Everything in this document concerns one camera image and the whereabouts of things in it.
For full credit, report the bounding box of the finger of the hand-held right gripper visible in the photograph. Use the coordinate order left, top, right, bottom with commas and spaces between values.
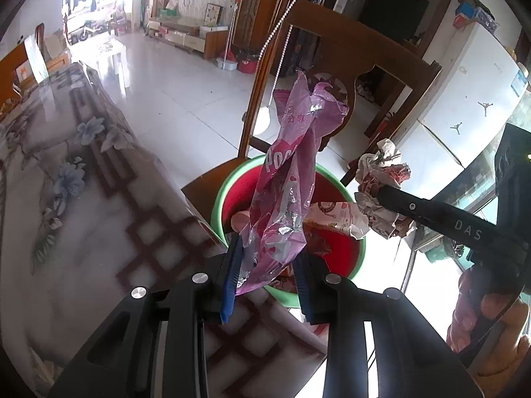
375, 184, 424, 225

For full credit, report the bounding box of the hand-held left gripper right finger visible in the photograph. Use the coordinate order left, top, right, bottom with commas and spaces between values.
292, 253, 484, 398

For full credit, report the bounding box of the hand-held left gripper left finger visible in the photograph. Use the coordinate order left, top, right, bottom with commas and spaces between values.
47, 234, 244, 398

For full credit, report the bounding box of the red basin green rim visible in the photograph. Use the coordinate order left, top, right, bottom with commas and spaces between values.
211, 154, 366, 309

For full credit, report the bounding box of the pink plastic bag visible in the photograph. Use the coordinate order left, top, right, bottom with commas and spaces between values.
236, 70, 350, 297

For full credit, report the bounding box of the person's right hand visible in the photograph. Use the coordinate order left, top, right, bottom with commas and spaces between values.
446, 265, 531, 376

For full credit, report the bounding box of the peach coloured round item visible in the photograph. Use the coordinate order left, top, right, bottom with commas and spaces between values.
231, 211, 252, 233

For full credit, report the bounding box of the white wrapper brown logo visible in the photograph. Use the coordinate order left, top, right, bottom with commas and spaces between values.
305, 201, 371, 240

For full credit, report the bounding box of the white refrigerator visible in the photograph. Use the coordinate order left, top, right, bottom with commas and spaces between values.
417, 25, 531, 166

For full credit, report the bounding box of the wooden carved dining chair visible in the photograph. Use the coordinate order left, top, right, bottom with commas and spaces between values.
181, 0, 442, 216

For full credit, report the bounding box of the blue box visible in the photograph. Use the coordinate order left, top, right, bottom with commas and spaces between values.
454, 2, 496, 34

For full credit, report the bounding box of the wooden television cabinet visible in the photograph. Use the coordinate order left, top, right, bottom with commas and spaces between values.
143, 14, 229, 61

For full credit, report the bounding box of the mop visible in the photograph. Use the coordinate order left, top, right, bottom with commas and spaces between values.
224, 0, 243, 63

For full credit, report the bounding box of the white coffee table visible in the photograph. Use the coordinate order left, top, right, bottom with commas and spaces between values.
81, 38, 127, 88

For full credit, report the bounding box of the geometric patterned framed picture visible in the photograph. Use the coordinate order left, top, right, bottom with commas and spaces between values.
205, 3, 225, 26

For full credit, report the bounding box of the white bead string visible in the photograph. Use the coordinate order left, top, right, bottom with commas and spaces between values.
257, 0, 301, 110

